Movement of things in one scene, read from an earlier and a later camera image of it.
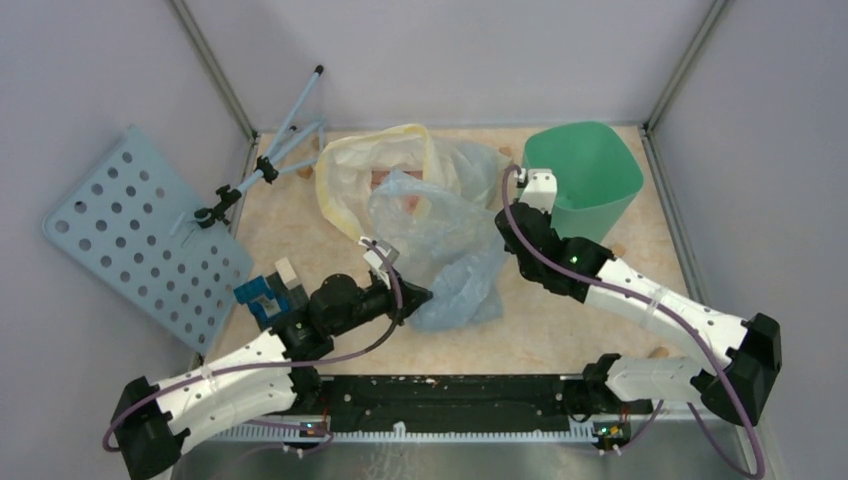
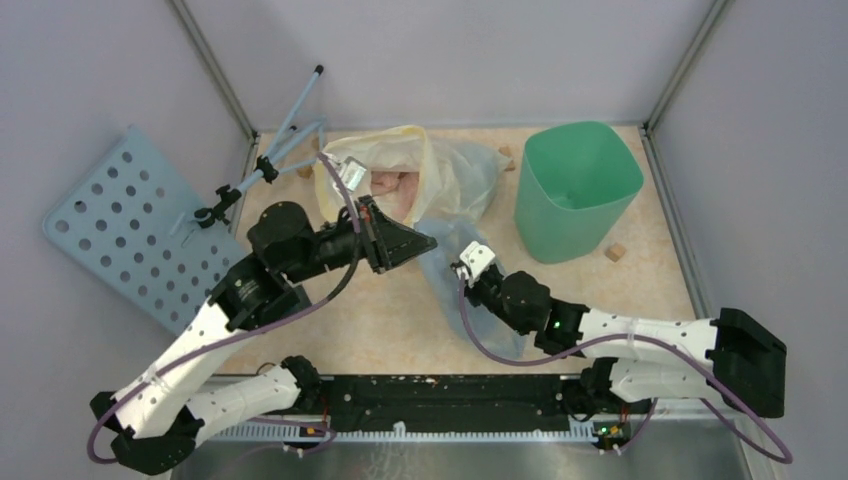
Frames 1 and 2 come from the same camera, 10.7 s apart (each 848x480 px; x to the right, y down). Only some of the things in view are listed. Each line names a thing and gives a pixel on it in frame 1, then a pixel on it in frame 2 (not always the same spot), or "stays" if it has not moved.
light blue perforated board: [130, 221] stays
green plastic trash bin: [597, 177] stays
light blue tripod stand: [271, 165] stays
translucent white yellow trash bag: [468, 173] stays
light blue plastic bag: [455, 255] → [495, 329]
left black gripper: [412, 295] → [387, 242]
